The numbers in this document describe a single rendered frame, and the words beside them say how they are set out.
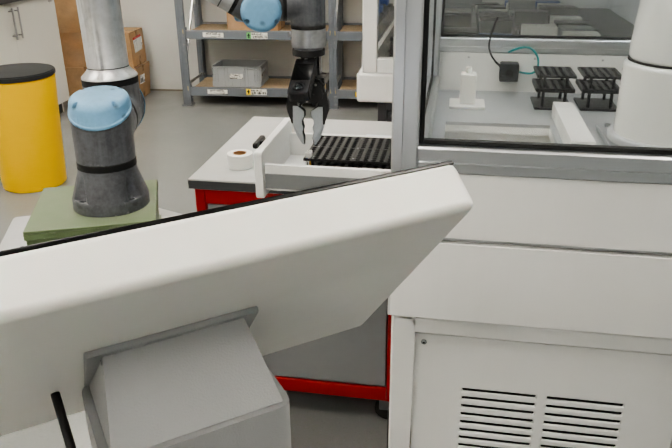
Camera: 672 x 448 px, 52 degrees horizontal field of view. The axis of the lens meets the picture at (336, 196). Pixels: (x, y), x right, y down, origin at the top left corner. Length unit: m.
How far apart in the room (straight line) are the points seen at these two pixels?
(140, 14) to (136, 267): 5.73
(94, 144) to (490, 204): 0.76
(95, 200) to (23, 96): 2.58
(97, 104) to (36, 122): 2.64
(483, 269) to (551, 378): 0.23
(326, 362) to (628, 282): 1.13
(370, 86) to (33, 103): 2.13
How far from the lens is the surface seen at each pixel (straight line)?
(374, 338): 1.97
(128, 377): 0.60
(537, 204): 1.05
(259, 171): 1.52
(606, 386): 1.23
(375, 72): 2.38
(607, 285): 1.12
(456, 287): 1.10
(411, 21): 0.97
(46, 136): 4.06
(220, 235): 0.52
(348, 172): 1.49
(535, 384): 1.22
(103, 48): 1.50
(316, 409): 2.21
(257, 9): 1.32
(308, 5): 1.47
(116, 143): 1.39
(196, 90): 5.62
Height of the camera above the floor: 1.41
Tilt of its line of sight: 22 degrees down
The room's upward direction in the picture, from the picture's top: 1 degrees counter-clockwise
